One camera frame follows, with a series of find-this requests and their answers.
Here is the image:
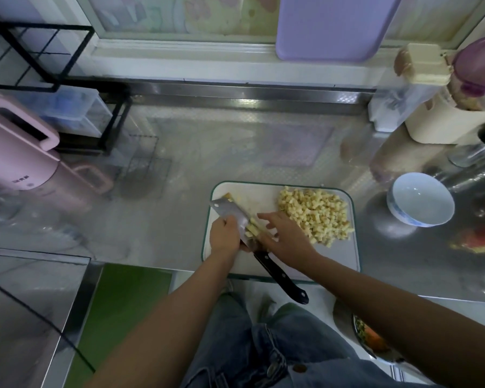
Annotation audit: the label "black metal rack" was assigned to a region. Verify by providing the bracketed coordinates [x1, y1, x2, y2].
[0, 4, 133, 154]

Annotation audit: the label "pink kettle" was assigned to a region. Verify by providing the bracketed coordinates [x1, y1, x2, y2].
[0, 93, 114, 211]

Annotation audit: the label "person's right forearm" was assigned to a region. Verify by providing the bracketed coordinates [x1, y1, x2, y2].
[306, 256, 485, 388]

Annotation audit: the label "person's right hand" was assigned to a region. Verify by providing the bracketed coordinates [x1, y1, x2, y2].
[257, 211, 320, 275]

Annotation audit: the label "steel bin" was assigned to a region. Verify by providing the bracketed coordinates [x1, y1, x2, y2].
[0, 246, 105, 388]

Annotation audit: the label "person's left forearm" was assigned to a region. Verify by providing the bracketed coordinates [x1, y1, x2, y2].
[85, 250, 231, 388]

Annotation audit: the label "metal bowl with scraps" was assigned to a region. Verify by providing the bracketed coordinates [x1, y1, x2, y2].
[333, 299, 405, 364]

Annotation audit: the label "clear container cream lid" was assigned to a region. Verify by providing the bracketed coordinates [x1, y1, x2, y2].
[368, 43, 454, 133]

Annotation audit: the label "person's blue jeans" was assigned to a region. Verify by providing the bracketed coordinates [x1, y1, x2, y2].
[182, 290, 441, 388]

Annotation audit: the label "cut yellow potato strips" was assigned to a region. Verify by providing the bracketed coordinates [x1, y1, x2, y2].
[244, 220, 274, 243]

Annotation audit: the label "person's left hand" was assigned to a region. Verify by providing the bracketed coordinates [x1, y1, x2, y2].
[209, 216, 242, 262]

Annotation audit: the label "pile of diced potato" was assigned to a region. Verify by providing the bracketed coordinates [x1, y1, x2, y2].
[276, 186, 356, 247]

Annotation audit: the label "cream plastic canister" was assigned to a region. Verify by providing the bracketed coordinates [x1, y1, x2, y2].
[404, 88, 485, 146]

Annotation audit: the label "white cutting board green rim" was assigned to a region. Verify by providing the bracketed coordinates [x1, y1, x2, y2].
[200, 181, 362, 283]

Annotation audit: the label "purple plastic cutting board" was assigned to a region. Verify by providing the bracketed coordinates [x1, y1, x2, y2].
[275, 0, 405, 63]

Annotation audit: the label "clear plastic storage box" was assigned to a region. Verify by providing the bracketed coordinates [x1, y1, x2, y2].
[8, 85, 114, 138]

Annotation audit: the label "purple lid food container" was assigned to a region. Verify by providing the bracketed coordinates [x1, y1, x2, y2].
[448, 30, 485, 112]

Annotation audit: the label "glass bottle black cap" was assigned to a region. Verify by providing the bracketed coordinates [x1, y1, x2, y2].
[448, 121, 485, 168]

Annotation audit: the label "white bowl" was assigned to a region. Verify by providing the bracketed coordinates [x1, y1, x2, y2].
[387, 172, 456, 228]

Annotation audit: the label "steel cleaver knife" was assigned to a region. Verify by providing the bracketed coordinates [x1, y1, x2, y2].
[210, 198, 310, 306]

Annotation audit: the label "green mat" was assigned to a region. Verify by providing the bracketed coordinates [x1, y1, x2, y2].
[65, 263, 175, 388]

